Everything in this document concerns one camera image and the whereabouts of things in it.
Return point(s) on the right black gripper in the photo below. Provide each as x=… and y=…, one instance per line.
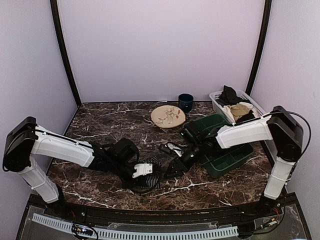
x=177, y=166

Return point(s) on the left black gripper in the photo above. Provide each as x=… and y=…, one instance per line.
x=127, y=184

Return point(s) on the navy striped underwear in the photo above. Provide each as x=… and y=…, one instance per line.
x=150, y=181

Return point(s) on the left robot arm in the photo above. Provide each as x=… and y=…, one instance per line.
x=29, y=139

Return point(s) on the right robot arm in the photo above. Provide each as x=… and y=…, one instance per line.
x=278, y=126

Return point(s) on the green divided organizer tray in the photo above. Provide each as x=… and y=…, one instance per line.
x=221, y=161

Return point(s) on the beige floral plate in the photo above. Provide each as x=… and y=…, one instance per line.
x=168, y=116

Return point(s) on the dark blue mug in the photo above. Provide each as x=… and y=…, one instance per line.
x=185, y=102

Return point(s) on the white plastic laundry basket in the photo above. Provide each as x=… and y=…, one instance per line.
x=218, y=108

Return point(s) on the beige garment in basket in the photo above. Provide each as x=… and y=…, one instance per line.
x=238, y=110

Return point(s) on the black garment in basket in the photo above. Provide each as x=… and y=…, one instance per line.
x=229, y=97

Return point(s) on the black cloth in basket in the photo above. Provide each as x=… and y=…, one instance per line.
x=250, y=115

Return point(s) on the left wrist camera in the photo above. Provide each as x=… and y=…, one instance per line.
x=142, y=169

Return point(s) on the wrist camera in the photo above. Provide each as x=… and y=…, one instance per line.
x=142, y=169
x=171, y=148

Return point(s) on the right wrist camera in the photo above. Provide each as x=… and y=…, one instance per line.
x=171, y=148

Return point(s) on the black front rail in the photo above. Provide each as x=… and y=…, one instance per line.
x=237, y=214

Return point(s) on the white slotted cable duct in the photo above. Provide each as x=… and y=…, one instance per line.
x=97, y=233

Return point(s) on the left black frame post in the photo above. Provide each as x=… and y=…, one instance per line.
x=63, y=51

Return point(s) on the black frame post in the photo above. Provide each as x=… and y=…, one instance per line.
x=63, y=51
x=260, y=46

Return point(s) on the right black frame post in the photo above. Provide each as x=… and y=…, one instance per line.
x=260, y=46

